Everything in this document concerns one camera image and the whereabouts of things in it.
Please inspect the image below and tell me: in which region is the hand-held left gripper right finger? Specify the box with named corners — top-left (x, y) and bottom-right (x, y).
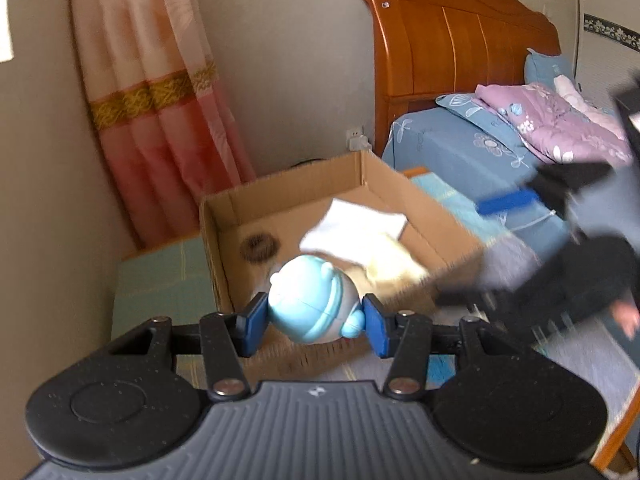
top-left (361, 292), bottom-right (538, 402)

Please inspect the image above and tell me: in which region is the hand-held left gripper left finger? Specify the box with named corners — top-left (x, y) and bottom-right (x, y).
top-left (105, 291), bottom-right (271, 402)

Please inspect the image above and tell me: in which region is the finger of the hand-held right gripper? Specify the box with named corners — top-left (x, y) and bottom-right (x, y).
top-left (475, 160), bottom-right (618, 221)
top-left (437, 255), bottom-right (556, 331)

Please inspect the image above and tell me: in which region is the blue toy figure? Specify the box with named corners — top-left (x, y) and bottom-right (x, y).
top-left (267, 254), bottom-right (368, 346)

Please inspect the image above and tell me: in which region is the pale yellow cloth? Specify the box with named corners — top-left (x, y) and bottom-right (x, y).
top-left (345, 232), bottom-right (431, 286)

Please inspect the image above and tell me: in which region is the brown hair scrunchie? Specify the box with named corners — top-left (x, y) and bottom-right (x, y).
top-left (240, 232), bottom-right (278, 263)

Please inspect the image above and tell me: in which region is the white cloth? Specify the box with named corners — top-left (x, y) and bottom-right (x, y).
top-left (299, 198), bottom-right (408, 266)

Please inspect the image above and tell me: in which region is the brown cardboard box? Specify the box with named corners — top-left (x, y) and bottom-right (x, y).
top-left (199, 150), bottom-right (488, 381)

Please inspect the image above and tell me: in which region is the person's right hand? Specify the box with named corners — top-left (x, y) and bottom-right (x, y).
top-left (612, 300), bottom-right (640, 341)

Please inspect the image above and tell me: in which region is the blue floral bed sheet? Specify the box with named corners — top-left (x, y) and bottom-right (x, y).
top-left (382, 110), bottom-right (576, 243)

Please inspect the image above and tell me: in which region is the blue floral pillow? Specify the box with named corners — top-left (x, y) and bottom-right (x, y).
top-left (435, 91), bottom-right (531, 161)

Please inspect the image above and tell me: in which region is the purple floral quilt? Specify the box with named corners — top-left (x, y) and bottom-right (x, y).
top-left (475, 82), bottom-right (633, 166)

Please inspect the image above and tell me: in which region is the checked blanket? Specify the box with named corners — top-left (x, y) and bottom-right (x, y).
top-left (110, 167), bottom-right (640, 471)

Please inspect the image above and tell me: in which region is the pale pink bedding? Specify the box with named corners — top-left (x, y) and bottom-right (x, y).
top-left (554, 75), bottom-right (618, 126)

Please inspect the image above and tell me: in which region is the plain blue pillow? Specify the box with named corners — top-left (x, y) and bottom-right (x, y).
top-left (524, 49), bottom-right (576, 86)

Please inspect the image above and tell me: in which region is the wooden headboard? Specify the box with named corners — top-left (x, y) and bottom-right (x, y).
top-left (356, 0), bottom-right (561, 158)

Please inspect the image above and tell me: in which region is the pink patterned curtain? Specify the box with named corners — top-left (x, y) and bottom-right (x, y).
top-left (67, 0), bottom-right (258, 251)

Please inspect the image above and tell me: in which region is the window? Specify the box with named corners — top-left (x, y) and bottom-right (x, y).
top-left (0, 0), bottom-right (14, 63)

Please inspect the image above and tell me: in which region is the white charging cable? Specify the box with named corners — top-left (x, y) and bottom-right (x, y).
top-left (510, 210), bottom-right (558, 234)

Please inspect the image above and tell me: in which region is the white wall socket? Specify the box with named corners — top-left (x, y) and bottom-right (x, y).
top-left (346, 127), bottom-right (372, 152)

